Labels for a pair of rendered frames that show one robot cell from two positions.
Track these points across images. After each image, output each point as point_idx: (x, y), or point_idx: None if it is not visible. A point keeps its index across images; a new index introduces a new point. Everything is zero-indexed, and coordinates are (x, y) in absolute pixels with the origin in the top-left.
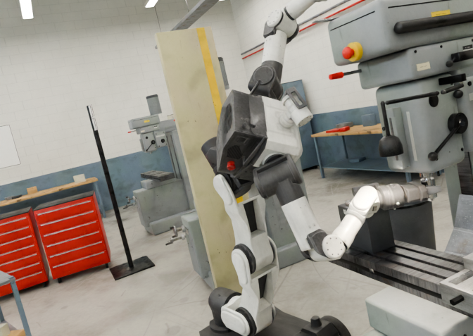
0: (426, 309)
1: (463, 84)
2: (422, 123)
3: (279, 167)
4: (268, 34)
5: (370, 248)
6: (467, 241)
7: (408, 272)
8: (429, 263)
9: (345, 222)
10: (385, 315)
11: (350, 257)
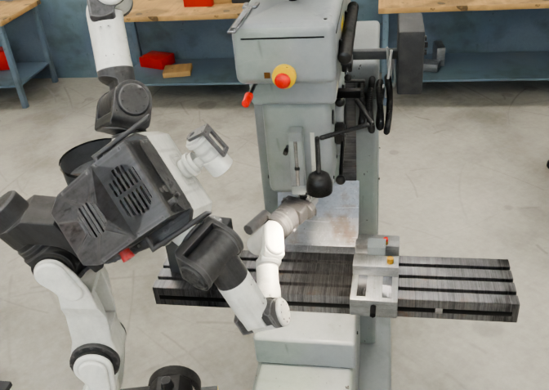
0: (320, 323)
1: (359, 99)
2: (328, 145)
3: (219, 244)
4: (104, 18)
5: None
6: (296, 230)
7: (287, 290)
8: (292, 271)
9: (269, 274)
10: (284, 346)
11: (199, 292)
